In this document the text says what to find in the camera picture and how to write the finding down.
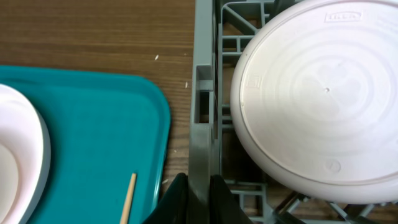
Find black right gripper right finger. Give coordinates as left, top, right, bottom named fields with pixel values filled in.
left=210, top=175, right=252, bottom=224

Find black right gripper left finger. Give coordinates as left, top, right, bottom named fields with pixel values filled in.
left=143, top=173, right=188, bottom=224

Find wooden chopstick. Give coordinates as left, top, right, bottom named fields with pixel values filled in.
left=119, top=173, right=137, bottom=224

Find small pink plate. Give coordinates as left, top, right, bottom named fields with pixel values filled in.
left=230, top=1, right=397, bottom=204

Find large white plate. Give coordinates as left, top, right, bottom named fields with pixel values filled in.
left=1, top=84, right=51, bottom=223

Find grey dishwasher rack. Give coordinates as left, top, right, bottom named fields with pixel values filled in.
left=188, top=1, right=397, bottom=223

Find teal plastic tray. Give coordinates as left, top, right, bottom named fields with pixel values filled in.
left=1, top=66, right=170, bottom=223

